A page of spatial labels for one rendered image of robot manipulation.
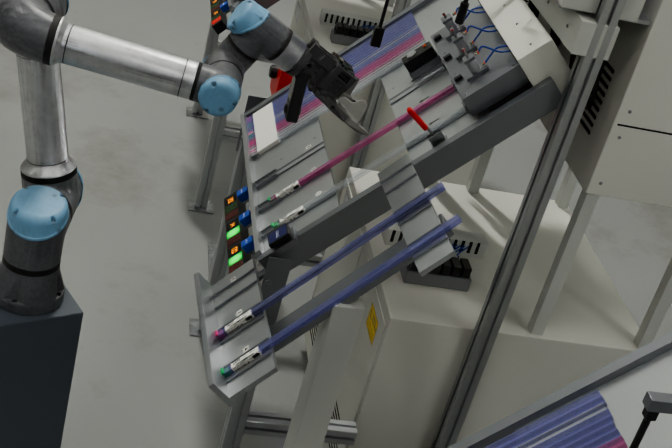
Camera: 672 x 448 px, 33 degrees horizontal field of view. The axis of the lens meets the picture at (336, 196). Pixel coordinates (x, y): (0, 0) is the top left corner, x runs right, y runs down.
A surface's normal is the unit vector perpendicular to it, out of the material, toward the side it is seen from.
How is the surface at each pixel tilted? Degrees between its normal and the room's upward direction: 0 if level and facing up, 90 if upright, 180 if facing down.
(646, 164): 90
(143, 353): 0
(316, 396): 90
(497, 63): 47
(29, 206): 8
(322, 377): 90
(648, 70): 90
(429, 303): 0
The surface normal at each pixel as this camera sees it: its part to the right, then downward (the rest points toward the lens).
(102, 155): 0.24, -0.85
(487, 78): -0.54, -0.69
